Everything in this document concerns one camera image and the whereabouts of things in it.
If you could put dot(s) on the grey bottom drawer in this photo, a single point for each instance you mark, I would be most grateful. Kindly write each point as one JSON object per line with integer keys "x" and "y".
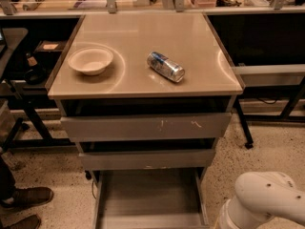
{"x": 150, "y": 199}

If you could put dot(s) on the grey drawer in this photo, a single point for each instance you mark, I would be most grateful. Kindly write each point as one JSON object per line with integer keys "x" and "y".
{"x": 150, "y": 199}
{"x": 145, "y": 127}
{"x": 164, "y": 159}

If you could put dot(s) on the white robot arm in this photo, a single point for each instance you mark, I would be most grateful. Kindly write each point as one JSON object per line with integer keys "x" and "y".
{"x": 260, "y": 197}

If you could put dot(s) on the grey drawer cabinet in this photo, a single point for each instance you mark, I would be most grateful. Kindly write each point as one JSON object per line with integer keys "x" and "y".
{"x": 129, "y": 86}

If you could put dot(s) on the grey top drawer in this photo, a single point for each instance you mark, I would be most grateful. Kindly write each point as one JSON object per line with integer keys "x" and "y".
{"x": 145, "y": 127}

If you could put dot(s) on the grey middle drawer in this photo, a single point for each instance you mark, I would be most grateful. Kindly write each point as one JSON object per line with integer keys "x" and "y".
{"x": 164, "y": 159}

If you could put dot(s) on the blue silver soda can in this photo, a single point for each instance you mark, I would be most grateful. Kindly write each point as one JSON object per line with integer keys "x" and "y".
{"x": 165, "y": 66}

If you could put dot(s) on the white paper bowl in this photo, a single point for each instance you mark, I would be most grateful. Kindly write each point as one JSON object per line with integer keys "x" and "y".
{"x": 90, "y": 61}

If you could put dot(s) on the black headphones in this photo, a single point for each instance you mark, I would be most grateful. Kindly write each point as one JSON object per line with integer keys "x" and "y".
{"x": 35, "y": 75}

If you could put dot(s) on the brown shoe upper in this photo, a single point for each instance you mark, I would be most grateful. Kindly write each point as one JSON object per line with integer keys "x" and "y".
{"x": 27, "y": 197}

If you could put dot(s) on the brown shoe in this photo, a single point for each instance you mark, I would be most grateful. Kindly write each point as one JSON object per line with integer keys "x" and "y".
{"x": 27, "y": 197}
{"x": 31, "y": 222}

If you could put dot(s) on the brown shoe lower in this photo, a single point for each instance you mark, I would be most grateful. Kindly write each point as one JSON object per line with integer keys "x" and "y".
{"x": 31, "y": 222}

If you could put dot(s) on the grey desk frame right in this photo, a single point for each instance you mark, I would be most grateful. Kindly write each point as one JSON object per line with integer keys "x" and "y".
{"x": 270, "y": 84}

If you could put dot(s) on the black desk frame left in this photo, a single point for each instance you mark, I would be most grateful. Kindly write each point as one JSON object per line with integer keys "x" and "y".
{"x": 12, "y": 38}

